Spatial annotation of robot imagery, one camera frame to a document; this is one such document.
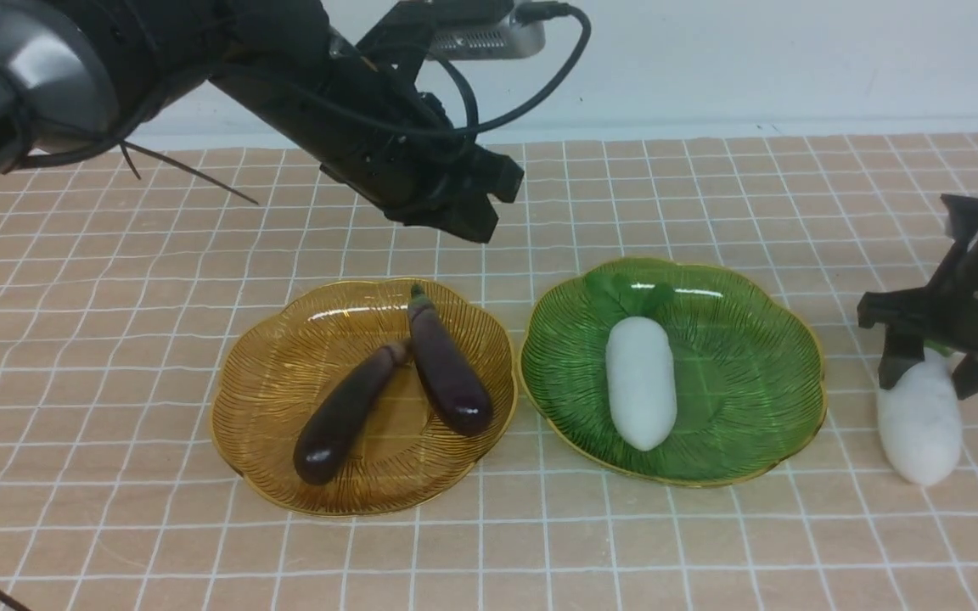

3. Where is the white radish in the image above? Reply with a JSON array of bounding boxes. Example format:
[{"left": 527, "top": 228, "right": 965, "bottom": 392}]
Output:
[
  {"left": 874, "top": 347, "right": 963, "bottom": 487},
  {"left": 583, "top": 272, "right": 677, "bottom": 452}
]

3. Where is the amber glass plate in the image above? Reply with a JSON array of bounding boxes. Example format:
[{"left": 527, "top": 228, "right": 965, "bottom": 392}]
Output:
[{"left": 210, "top": 277, "right": 519, "bottom": 517}]

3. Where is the green glass plate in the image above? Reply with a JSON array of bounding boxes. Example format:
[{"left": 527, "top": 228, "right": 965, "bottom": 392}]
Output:
[{"left": 519, "top": 258, "right": 828, "bottom": 488}]

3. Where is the purple eggplant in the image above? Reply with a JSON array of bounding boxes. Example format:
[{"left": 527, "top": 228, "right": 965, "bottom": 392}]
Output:
[
  {"left": 407, "top": 283, "right": 493, "bottom": 437},
  {"left": 292, "top": 339, "right": 410, "bottom": 485}
]

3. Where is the black camera cable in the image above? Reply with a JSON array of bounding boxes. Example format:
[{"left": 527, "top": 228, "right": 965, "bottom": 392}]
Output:
[{"left": 421, "top": 0, "right": 592, "bottom": 141}]

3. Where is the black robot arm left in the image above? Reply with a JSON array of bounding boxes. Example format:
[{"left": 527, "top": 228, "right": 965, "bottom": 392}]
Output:
[{"left": 0, "top": 1, "right": 524, "bottom": 244}]

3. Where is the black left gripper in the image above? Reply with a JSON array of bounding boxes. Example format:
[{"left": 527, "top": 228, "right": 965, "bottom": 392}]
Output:
[{"left": 211, "top": 30, "right": 526, "bottom": 244}]

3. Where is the beige checkered tablecloth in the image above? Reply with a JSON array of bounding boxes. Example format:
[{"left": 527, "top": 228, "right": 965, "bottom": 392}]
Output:
[{"left": 0, "top": 134, "right": 978, "bottom": 610}]

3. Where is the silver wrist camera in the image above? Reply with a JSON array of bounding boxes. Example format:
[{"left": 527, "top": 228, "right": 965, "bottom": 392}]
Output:
[{"left": 357, "top": 0, "right": 548, "bottom": 62}]

